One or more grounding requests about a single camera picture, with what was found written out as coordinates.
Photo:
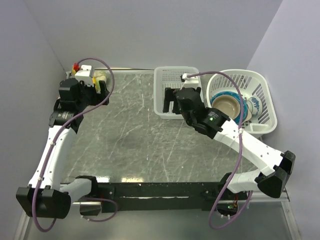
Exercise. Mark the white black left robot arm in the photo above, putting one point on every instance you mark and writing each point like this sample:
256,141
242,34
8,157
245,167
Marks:
57,147

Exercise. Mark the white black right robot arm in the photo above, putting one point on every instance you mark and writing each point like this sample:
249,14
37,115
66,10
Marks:
274,167

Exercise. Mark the clear zip top bag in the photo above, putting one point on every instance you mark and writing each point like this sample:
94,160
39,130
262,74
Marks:
96,85

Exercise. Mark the blue white porcelain vase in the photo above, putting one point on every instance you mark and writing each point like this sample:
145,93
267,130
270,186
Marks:
254,105

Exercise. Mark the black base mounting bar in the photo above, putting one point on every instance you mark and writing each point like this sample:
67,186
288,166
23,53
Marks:
153,196

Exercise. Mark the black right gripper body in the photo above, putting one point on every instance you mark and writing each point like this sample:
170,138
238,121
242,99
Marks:
189,119

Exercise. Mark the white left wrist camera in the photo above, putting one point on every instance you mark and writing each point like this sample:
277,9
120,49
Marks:
85,74

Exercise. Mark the white rectangular perforated basket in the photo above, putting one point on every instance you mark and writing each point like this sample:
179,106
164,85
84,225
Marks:
168,77

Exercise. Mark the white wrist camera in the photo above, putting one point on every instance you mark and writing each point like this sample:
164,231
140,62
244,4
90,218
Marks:
190,82
85,74

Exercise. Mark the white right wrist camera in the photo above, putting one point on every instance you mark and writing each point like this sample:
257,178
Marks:
190,82

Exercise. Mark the blue rimmed beige bowl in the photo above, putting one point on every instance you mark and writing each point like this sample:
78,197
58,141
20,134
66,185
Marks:
227,102

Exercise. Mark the white fake cauliflower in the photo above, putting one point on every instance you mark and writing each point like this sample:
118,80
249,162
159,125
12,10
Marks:
100,76

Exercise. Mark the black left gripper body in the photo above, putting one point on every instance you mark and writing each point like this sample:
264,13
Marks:
89,96

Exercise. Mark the white round slotted basket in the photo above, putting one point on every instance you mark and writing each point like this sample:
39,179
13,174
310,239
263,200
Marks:
251,85

